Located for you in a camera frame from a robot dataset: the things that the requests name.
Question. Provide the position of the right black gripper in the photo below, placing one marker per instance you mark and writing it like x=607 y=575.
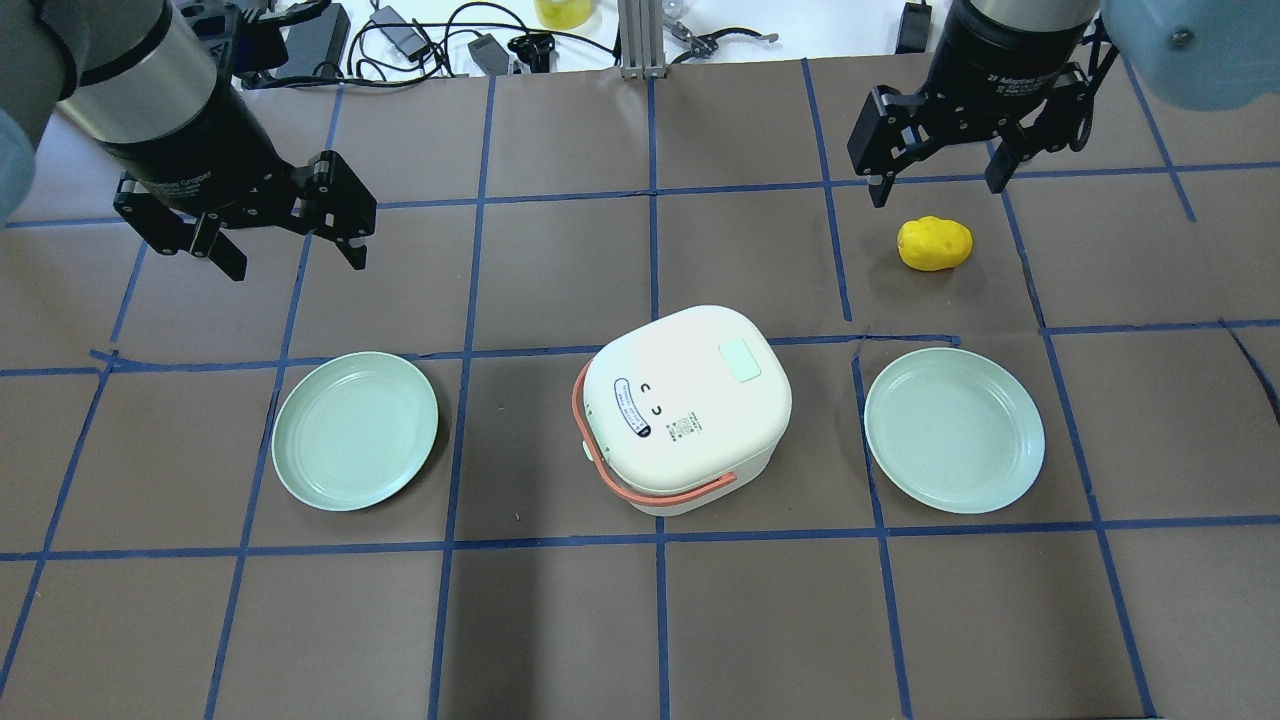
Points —
x=1005 y=62

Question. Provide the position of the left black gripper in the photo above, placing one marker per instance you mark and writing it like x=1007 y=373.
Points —
x=203 y=142

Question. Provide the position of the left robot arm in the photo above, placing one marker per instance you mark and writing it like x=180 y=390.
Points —
x=150 y=82

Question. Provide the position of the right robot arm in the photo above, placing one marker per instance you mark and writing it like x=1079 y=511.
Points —
x=1198 y=55

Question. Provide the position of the white rice cooker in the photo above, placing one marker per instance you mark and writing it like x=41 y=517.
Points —
x=682 y=411

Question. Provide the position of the small black adapter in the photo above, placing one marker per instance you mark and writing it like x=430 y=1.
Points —
x=915 y=28

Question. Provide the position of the yellow potato toy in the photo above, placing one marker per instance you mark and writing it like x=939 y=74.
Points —
x=934 y=244

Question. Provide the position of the black power adapter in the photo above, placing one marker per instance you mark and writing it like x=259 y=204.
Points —
x=401 y=34

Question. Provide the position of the left green plate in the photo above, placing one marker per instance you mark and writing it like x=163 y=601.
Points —
x=354 y=431

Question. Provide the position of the green plate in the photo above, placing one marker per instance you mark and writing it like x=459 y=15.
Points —
x=955 y=431
x=354 y=431

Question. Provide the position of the pliers tool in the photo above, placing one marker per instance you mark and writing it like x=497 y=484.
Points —
x=701 y=47

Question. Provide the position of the right green plate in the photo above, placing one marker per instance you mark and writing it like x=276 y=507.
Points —
x=955 y=431

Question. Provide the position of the aluminium frame post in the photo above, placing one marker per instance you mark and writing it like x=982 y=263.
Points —
x=640 y=39

